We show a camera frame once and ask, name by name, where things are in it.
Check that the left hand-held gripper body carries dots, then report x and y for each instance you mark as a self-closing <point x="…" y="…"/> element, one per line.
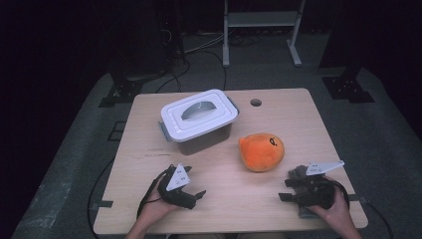
<point x="177" y="179"/>

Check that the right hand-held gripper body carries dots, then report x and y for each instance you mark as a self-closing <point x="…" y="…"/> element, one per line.
<point x="315" y="194"/>

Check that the translucent grey storage box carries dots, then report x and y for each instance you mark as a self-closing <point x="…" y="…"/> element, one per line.
<point x="205" y="144"/>

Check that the orange plush toy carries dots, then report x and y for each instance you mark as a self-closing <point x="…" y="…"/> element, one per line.
<point x="262" y="152"/>

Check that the white plastic container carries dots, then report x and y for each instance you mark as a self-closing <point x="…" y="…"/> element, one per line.
<point x="212" y="122"/>

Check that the person's right hand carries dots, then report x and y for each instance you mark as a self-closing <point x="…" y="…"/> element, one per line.
<point x="340" y="209"/>

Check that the person's left hand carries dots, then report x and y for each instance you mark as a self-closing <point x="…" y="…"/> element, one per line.
<point x="152" y="210"/>

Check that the black stand base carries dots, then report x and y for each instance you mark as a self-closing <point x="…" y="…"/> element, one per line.
<point x="124" y="89"/>
<point x="348" y="89"/>

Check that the white metal stand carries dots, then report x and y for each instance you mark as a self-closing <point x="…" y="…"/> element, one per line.
<point x="262" y="18"/>

